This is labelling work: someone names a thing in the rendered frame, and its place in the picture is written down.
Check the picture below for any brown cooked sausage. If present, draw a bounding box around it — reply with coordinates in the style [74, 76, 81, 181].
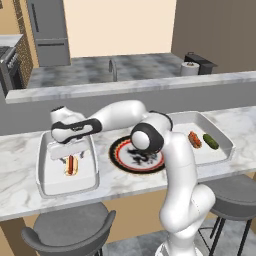
[187, 130, 203, 150]

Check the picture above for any hot dog in bun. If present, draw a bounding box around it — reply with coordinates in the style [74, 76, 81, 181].
[63, 155, 80, 177]

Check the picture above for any green pickle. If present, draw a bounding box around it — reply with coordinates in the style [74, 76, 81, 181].
[202, 133, 220, 151]

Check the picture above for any white tupperware container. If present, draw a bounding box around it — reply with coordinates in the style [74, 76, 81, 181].
[166, 110, 237, 167]
[35, 130, 100, 199]

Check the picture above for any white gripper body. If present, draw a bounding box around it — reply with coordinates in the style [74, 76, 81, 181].
[48, 136, 92, 162]

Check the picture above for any steel stove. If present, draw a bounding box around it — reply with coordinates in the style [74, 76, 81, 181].
[0, 45, 24, 98]

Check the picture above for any large black red patterned plate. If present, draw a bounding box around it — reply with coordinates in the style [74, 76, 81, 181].
[108, 134, 167, 175]

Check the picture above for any grey fridge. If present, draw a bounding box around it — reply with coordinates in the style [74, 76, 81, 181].
[26, 0, 72, 68]

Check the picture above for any grey sink tap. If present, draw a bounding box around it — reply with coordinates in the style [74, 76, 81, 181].
[108, 59, 118, 83]

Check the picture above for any grey bar stool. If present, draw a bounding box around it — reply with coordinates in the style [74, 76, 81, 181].
[196, 173, 256, 256]
[20, 201, 117, 256]

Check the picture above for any black toaster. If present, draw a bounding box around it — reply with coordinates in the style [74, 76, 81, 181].
[184, 51, 219, 76]

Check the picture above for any white paper towel roll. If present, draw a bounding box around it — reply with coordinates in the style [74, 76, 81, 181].
[180, 61, 200, 77]

